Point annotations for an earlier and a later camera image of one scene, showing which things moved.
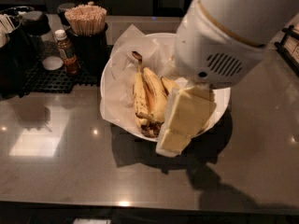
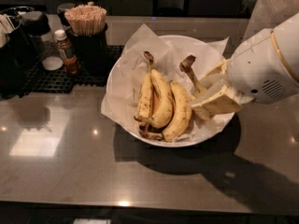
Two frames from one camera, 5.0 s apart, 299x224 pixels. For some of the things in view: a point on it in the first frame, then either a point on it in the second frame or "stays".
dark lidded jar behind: (62, 9) stays
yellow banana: (140, 99) → (146, 102)
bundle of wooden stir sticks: (87, 20) stays
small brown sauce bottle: (71, 63) stays
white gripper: (206, 49) → (260, 67)
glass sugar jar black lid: (36, 26) stays
